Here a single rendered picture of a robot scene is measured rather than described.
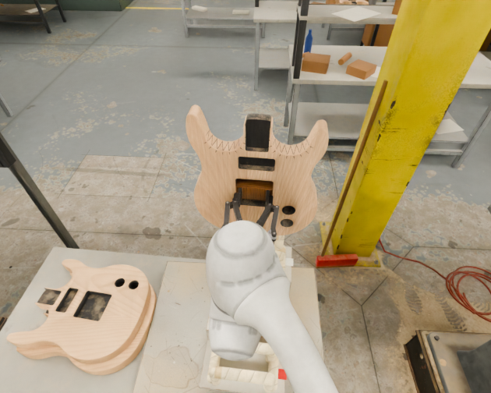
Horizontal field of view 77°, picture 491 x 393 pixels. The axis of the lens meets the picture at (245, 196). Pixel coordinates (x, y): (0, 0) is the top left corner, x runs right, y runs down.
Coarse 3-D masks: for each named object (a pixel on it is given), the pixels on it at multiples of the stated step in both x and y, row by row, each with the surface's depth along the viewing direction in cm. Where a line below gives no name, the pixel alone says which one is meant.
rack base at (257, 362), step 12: (204, 360) 102; (228, 360) 102; (240, 360) 102; (252, 360) 102; (264, 360) 102; (204, 372) 100; (204, 384) 97; (228, 384) 97; (240, 384) 97; (252, 384) 97
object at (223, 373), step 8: (216, 368) 91; (224, 368) 91; (232, 368) 91; (216, 376) 90; (224, 376) 90; (232, 376) 89; (240, 376) 89; (248, 376) 89; (256, 376) 89; (264, 376) 89; (272, 376) 89; (264, 384) 89; (272, 384) 89
